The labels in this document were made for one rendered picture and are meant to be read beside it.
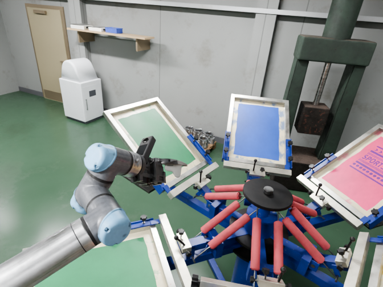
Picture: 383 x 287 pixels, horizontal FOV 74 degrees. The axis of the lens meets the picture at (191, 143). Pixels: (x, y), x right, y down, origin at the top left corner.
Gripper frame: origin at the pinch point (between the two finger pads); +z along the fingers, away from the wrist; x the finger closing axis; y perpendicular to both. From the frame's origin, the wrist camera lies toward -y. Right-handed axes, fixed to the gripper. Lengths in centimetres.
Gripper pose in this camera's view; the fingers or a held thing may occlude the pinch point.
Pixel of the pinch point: (170, 168)
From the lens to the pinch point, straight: 96.0
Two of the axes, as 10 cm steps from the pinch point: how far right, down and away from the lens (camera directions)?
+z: 4.9, 2.3, 8.4
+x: 8.6, -2.6, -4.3
